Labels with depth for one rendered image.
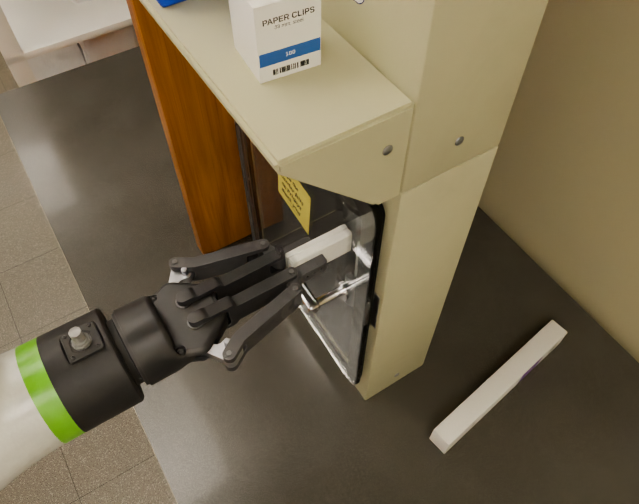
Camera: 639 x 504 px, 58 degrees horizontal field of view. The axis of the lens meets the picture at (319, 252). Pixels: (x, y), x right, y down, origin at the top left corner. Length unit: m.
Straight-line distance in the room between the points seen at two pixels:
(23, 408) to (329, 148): 0.31
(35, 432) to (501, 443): 0.63
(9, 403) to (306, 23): 0.36
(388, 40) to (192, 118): 0.45
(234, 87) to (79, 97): 1.00
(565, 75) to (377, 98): 0.54
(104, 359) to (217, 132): 0.45
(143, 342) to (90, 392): 0.06
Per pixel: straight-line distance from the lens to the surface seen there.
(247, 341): 0.53
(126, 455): 1.95
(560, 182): 1.01
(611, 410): 1.00
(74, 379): 0.51
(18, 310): 2.31
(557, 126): 0.97
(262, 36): 0.42
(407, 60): 0.43
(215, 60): 0.47
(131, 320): 0.52
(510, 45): 0.47
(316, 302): 0.67
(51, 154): 1.31
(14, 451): 0.53
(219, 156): 0.90
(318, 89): 0.44
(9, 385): 0.52
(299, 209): 0.70
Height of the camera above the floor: 1.78
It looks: 55 degrees down
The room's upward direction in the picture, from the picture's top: straight up
